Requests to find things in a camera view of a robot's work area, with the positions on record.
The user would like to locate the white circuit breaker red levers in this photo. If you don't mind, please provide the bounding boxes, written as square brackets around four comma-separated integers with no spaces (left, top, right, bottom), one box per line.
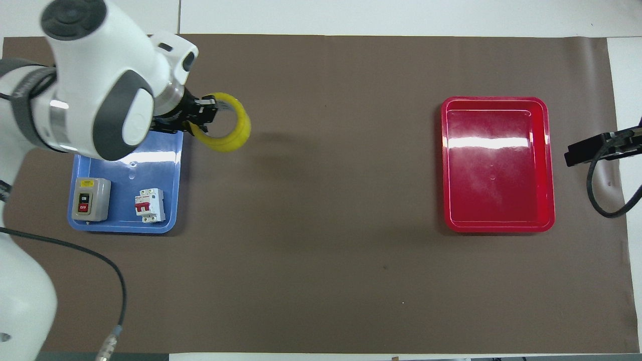
[133,188,167,224]

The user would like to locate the grey on-off switch box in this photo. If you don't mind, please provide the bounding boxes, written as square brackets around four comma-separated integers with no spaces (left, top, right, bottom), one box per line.
[71,177,112,223]

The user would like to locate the blue plastic tray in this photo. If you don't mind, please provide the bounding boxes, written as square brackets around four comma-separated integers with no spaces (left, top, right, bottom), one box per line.
[67,127,184,236]

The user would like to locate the black cable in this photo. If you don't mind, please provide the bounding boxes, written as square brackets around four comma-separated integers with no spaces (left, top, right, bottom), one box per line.
[586,117,642,219]
[0,226,128,361]

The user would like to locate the red plastic tray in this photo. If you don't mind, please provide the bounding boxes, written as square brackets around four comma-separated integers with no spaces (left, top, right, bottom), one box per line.
[440,96,556,234]

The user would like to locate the yellow tape roll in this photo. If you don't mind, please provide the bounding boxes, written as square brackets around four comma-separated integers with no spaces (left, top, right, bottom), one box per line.
[192,92,251,153]

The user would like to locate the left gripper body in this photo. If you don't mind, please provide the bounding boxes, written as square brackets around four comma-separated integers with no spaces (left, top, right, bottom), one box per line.
[150,89,203,135]

